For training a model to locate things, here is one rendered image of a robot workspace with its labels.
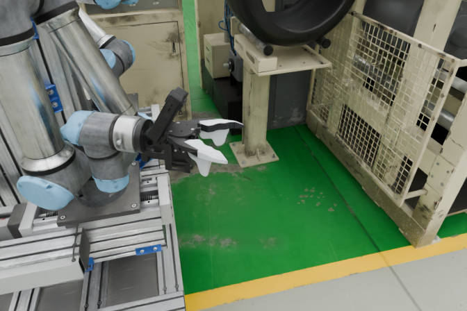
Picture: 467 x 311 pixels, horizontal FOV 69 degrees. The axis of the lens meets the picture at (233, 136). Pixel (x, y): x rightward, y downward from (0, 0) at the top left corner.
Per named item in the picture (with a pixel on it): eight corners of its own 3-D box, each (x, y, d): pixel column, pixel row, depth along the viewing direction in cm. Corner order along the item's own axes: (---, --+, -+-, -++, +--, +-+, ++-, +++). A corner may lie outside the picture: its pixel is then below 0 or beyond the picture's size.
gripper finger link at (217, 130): (237, 139, 77) (197, 146, 73) (238, 114, 74) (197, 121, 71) (242, 145, 74) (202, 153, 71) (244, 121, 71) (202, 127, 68)
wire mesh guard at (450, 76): (306, 109, 223) (321, -3, 183) (308, 109, 223) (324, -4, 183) (398, 207, 153) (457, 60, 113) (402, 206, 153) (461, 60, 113)
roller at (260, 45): (247, 29, 175) (240, 32, 175) (245, 21, 172) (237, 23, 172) (274, 53, 148) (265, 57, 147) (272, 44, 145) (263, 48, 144)
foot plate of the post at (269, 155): (228, 144, 242) (228, 139, 240) (264, 137, 248) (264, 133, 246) (240, 168, 221) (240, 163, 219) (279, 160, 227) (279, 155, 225)
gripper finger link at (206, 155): (227, 183, 61) (197, 162, 67) (228, 155, 59) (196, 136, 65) (214, 190, 60) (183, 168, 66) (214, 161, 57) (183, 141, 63)
